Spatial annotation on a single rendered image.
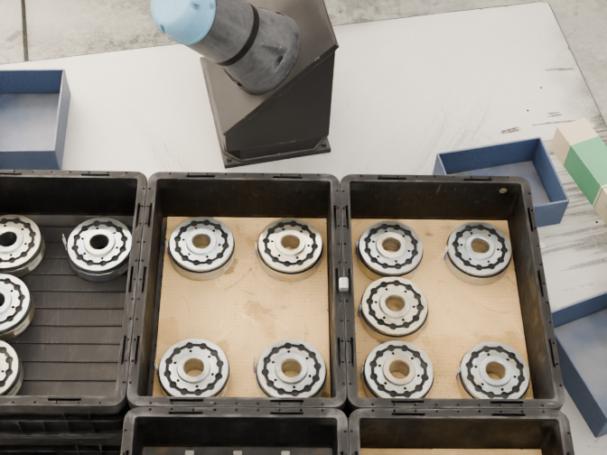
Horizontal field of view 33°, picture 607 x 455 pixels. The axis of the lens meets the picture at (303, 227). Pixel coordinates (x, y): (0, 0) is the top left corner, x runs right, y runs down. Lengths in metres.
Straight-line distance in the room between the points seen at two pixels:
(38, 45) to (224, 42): 1.52
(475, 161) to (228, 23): 0.54
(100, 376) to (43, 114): 0.65
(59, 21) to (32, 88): 1.19
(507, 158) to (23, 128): 0.91
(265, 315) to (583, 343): 0.55
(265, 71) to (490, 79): 0.54
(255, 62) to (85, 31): 1.49
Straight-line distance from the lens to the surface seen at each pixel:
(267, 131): 1.86
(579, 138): 1.96
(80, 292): 1.63
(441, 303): 1.62
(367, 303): 1.57
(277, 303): 1.59
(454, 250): 1.64
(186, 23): 1.67
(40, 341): 1.60
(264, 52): 1.75
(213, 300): 1.60
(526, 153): 1.96
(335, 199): 1.58
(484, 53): 2.15
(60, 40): 3.17
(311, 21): 1.79
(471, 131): 2.01
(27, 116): 2.03
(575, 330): 1.79
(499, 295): 1.64
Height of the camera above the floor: 2.21
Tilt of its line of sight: 55 degrees down
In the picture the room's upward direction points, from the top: 3 degrees clockwise
